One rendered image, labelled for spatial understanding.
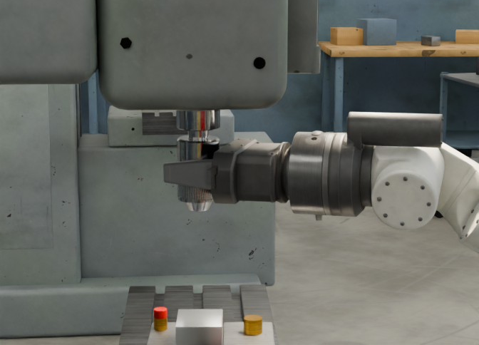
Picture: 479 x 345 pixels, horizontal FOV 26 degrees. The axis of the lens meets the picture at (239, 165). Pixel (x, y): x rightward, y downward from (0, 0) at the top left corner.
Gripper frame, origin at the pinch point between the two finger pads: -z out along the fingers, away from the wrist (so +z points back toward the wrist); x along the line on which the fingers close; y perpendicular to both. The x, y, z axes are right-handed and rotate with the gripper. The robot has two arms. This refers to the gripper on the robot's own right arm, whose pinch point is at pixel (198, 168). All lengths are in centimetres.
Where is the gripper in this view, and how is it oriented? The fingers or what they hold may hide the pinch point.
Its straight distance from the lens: 113.9
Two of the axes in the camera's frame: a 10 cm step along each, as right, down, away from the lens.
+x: -2.6, 1.9, -9.5
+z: 9.7, 0.4, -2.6
